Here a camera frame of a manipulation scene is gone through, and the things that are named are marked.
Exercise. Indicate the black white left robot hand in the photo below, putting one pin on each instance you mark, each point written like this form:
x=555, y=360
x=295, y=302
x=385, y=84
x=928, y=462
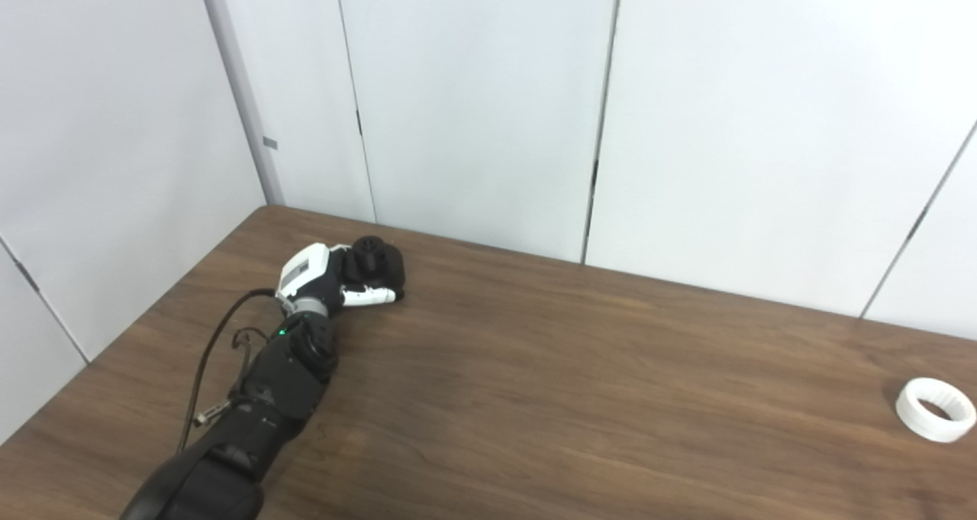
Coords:
x=305, y=272

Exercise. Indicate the round black stepped part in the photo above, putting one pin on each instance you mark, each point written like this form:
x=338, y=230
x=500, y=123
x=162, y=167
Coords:
x=382, y=264

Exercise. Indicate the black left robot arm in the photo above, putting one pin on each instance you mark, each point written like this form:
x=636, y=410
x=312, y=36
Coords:
x=275, y=390

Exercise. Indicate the grey wall corner post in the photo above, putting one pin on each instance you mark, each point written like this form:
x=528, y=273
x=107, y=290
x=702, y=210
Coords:
x=240, y=85

